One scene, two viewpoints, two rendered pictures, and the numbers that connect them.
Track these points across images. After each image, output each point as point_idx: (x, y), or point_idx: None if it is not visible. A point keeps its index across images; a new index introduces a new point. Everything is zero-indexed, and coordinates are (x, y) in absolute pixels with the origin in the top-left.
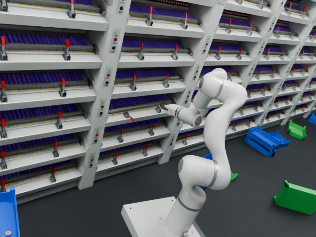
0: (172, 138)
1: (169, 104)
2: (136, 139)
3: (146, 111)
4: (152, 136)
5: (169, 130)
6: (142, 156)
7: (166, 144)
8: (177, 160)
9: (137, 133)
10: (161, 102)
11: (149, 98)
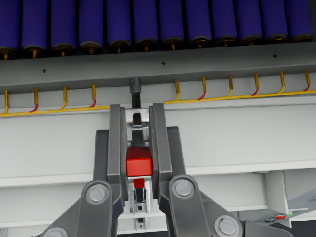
0: (278, 215)
1: (187, 201)
2: (30, 222)
3: (0, 136)
4: (136, 217)
5: (268, 198)
6: (126, 224)
7: (243, 220)
8: (294, 233)
9: (58, 185)
10: (118, 115)
11: (106, 1)
